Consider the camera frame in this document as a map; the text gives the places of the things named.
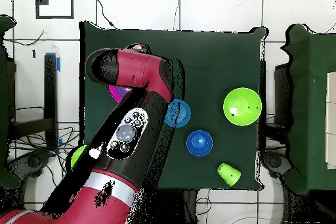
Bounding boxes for pink plastic bowl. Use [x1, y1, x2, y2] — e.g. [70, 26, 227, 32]
[108, 84, 132, 103]

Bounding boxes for light blue plastic bowl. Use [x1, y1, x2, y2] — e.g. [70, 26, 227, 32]
[163, 99, 192, 128]

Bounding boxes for dark blue plastic bowl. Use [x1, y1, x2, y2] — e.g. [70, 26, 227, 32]
[186, 129, 214, 157]

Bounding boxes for dark green table cloth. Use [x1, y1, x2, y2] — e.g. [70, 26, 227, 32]
[79, 20, 269, 192]

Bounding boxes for green plastic bowl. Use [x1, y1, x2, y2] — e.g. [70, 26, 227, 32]
[222, 87, 263, 127]
[70, 145, 88, 171]

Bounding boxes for green plastic cup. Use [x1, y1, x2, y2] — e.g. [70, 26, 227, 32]
[217, 162, 242, 187]

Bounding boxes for green cloth side table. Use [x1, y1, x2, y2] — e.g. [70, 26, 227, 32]
[0, 14, 20, 189]
[280, 23, 336, 196]

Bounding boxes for beige boxes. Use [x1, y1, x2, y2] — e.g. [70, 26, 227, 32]
[325, 71, 336, 169]

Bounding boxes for black floor cable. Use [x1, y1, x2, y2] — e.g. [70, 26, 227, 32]
[91, 0, 117, 29]

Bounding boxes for black upright post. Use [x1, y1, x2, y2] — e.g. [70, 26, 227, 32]
[43, 53, 59, 151]

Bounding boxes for black pedestal leg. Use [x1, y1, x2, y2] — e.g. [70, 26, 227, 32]
[6, 150, 52, 190]
[261, 151, 293, 180]

